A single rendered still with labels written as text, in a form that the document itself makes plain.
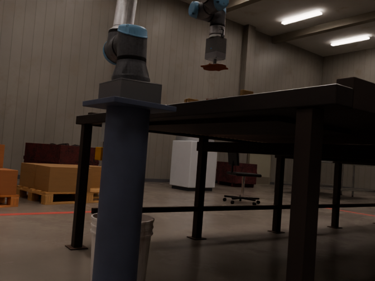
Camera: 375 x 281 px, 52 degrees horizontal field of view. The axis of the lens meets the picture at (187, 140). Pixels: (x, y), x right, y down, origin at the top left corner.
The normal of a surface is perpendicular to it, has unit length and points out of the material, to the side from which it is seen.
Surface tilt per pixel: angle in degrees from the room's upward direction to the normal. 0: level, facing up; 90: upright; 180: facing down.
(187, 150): 90
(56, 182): 90
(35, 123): 90
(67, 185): 90
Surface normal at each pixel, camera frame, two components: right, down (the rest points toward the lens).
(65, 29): 0.62, 0.01
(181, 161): -0.75, -0.08
